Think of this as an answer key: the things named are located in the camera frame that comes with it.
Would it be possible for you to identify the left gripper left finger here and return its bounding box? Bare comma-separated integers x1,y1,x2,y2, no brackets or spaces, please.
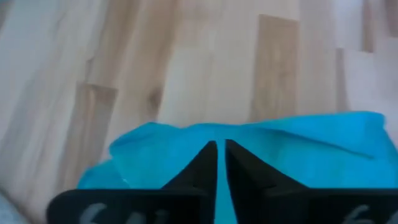
46,140,218,224

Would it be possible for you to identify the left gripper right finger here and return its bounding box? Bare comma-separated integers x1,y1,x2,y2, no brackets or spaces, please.
225,139,398,224

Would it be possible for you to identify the blue microfiber towel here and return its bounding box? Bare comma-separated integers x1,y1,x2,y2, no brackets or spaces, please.
76,111,398,224

